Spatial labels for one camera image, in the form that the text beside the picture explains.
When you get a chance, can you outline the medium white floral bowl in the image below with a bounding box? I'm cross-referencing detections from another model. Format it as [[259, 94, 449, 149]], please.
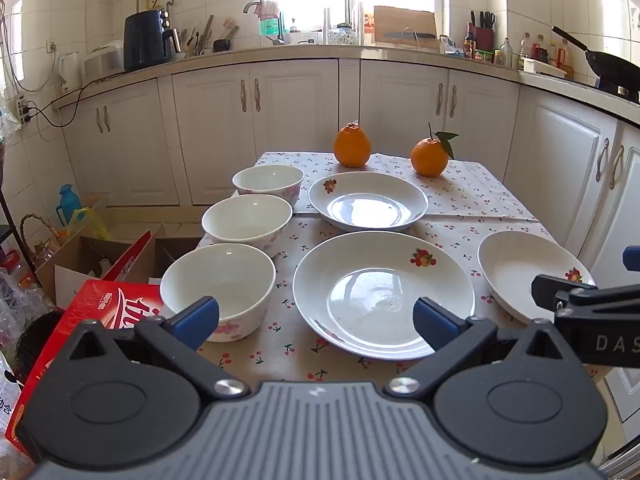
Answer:
[[201, 194, 293, 251]]

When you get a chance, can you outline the yellow plastic bag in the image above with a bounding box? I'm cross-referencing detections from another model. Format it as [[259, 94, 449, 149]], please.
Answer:
[[67, 207, 113, 241]]

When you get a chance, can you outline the wicker basket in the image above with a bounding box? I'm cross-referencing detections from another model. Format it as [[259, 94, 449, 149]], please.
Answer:
[[19, 214, 63, 266]]

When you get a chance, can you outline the large white fruit-print plate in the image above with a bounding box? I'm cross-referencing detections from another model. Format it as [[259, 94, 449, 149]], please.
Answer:
[[292, 232, 476, 361]]

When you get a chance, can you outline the kitchen faucet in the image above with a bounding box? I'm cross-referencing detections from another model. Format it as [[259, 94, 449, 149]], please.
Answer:
[[243, 0, 286, 46]]

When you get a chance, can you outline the orange with green leaf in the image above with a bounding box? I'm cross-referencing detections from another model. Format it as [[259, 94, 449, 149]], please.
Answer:
[[411, 122, 460, 177]]

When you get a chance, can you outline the cherry print tablecloth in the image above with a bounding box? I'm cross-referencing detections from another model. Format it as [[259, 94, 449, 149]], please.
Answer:
[[192, 151, 613, 383]]

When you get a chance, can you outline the dark blue air fryer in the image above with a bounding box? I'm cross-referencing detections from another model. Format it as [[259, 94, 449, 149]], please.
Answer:
[[123, 9, 182, 72]]

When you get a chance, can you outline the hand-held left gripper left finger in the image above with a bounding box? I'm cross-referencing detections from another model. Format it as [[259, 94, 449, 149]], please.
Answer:
[[67, 296, 251, 402]]

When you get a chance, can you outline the orange without leaf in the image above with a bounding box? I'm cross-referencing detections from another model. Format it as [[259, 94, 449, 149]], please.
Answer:
[[334, 122, 372, 167]]

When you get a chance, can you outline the wooden cutting board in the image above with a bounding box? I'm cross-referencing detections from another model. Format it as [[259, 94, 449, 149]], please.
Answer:
[[374, 6, 441, 50]]

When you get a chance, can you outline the large white floral bowl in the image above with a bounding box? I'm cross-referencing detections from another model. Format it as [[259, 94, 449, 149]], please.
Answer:
[[160, 243, 277, 343]]

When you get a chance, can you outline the white electric kettle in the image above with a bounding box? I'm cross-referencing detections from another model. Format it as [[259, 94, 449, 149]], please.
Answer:
[[57, 51, 83, 93]]

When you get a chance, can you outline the black wok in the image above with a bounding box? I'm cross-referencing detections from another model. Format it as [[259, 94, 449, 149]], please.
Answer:
[[551, 26, 640, 93]]

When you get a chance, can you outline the white rice cooker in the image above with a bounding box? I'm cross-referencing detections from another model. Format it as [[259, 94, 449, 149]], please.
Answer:
[[82, 42, 125, 78]]

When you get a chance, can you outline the black power cable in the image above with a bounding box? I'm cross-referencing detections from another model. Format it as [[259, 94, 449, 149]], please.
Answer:
[[25, 60, 126, 129]]

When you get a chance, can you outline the small white floral bowl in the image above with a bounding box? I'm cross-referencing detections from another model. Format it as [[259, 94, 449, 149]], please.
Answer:
[[232, 165, 305, 209]]

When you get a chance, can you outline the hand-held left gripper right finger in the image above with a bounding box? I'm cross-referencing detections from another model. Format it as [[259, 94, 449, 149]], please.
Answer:
[[385, 296, 568, 402]]

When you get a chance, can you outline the white rectangular box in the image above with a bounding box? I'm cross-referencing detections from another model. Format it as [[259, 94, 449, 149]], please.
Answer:
[[522, 57, 568, 79]]

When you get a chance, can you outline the utensil holder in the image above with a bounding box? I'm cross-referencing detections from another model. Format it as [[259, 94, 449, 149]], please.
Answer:
[[179, 15, 216, 59]]

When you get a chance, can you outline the beige kitchen countertop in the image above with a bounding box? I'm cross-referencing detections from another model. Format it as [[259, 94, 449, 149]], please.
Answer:
[[52, 42, 640, 126]]

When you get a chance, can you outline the dark red knife block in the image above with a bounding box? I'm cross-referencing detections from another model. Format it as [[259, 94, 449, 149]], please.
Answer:
[[470, 10, 497, 52]]

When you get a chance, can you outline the glass jar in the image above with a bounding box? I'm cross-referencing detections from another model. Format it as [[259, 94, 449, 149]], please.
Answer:
[[330, 22, 357, 45]]

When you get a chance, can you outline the red carton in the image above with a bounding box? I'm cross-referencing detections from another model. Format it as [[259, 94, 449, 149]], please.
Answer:
[[5, 280, 168, 456]]

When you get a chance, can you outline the brown cardboard box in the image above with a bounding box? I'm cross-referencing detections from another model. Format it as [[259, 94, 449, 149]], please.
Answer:
[[35, 230, 166, 308]]

